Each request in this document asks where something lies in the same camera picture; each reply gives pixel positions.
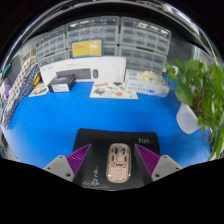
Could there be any small black box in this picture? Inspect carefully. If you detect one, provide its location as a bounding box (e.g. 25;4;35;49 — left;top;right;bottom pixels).
46;73;77;94

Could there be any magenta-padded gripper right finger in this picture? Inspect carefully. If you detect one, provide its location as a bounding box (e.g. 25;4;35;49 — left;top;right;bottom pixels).
133;143;184;187

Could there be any white plastic crate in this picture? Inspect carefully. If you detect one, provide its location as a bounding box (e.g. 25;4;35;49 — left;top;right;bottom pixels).
20;49;37;66

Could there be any transparent pink computer mouse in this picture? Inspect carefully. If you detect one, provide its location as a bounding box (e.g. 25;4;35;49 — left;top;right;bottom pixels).
105;142;132;184

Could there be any small illustrated card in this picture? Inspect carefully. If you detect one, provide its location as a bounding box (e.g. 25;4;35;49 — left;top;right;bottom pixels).
28;82;50;98

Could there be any green potted plant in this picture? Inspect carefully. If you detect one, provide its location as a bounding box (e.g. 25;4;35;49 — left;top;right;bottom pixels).
164;59;224;161

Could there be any grey drawer cabinet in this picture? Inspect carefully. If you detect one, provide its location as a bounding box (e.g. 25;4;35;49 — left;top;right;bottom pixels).
65;15;121;58
118;16;172;73
34;25;71;69

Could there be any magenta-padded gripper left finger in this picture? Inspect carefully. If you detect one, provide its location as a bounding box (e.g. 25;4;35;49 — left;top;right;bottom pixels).
42;143;93;187

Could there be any large illustrated card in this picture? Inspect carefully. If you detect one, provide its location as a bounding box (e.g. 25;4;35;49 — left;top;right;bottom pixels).
89;81;139;100

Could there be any black mouse pad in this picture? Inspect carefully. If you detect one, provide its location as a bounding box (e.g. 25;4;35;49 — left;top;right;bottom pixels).
71;128;162;192

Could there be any long white keyboard box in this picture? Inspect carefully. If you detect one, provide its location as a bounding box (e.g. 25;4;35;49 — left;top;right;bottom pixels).
39;55;128;86

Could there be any yellow flat box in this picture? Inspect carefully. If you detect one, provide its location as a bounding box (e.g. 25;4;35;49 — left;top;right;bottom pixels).
71;38;104;59

